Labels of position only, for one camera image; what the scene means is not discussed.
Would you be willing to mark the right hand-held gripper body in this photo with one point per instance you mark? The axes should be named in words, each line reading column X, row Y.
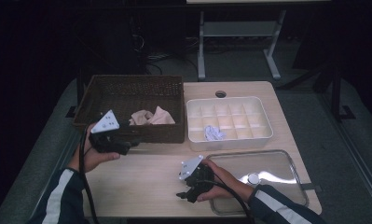
column 200, row 182

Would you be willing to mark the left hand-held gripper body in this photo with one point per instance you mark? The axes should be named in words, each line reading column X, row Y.
column 107, row 141

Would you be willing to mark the pale pink sock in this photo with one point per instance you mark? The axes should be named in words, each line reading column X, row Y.
column 163, row 116

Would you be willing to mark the white sock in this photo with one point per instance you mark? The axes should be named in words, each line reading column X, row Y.
column 214, row 133

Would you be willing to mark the brown wicker basket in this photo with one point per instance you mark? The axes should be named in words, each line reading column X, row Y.
column 130, row 93

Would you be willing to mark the white divided organizer box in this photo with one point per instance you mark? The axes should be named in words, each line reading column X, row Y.
column 236, row 118

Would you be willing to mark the person's right hand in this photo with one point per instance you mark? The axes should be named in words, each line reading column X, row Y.
column 227, row 186

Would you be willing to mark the person's left hand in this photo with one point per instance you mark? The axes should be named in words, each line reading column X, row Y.
column 87, row 160

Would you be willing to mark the clear plastic lid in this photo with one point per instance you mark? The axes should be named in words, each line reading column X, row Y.
column 273, row 168

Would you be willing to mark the black metal stand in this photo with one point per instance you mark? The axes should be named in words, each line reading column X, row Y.
column 336, row 93

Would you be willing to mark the white metal table frame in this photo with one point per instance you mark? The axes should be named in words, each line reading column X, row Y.
column 236, row 28

